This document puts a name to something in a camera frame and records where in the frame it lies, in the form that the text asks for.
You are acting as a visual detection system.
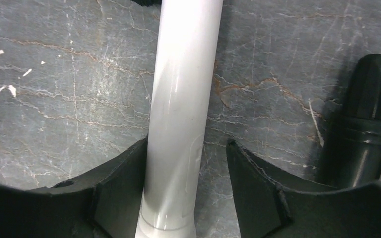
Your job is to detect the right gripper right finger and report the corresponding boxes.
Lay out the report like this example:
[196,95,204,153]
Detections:
[226,139,381,238]

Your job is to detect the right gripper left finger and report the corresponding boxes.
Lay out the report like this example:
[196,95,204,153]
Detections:
[0,139,147,238]

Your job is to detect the white microphone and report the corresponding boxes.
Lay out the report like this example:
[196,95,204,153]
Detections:
[136,0,223,238]

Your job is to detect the black microphone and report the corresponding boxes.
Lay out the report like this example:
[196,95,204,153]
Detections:
[316,54,381,189]

